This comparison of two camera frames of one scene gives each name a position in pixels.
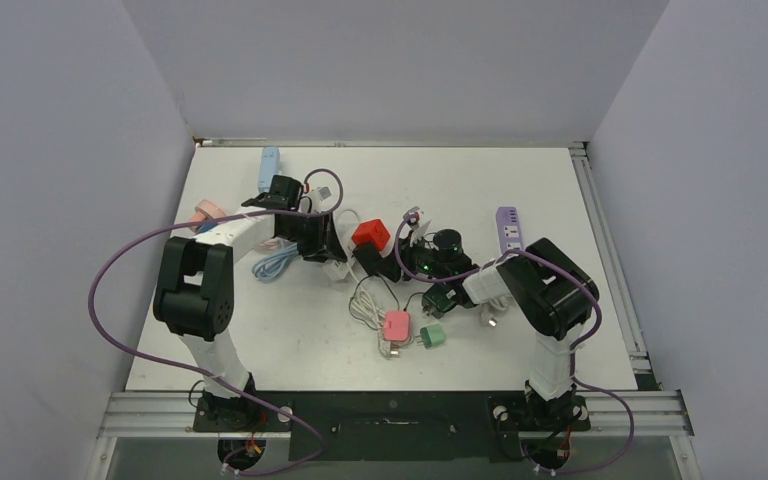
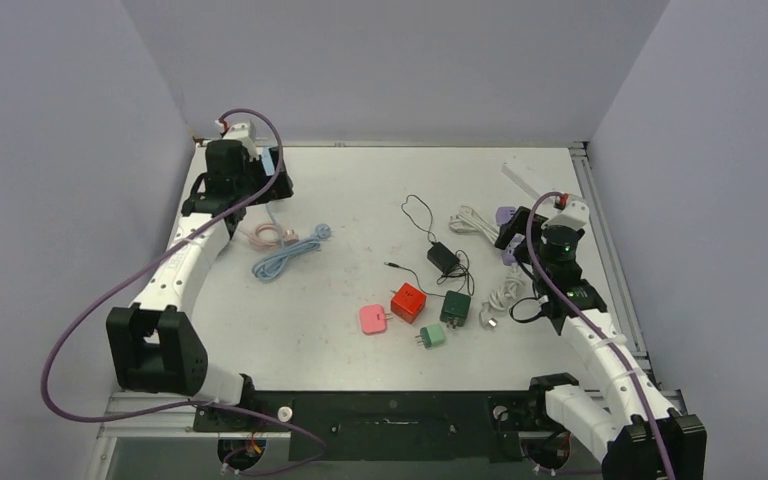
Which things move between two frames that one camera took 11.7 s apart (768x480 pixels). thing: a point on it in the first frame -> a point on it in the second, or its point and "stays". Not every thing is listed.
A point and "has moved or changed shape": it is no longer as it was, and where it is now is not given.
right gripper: x=407 y=252 -> x=517 y=226
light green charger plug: x=432 y=336 stays
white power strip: x=336 y=269 -> x=519 y=181
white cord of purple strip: x=487 y=318 stays
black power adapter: x=375 y=263 has moved or changed shape
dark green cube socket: x=439 y=298 -> x=455 y=309
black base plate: x=394 y=425 stays
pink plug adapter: x=397 y=326 has moved or changed shape
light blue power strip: x=270 y=166 stays
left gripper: x=323 y=246 -> x=278 y=191
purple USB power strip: x=508 y=224 stays
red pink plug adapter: x=371 y=231 -> x=408 y=302
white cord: x=366 y=309 -> x=468 y=220
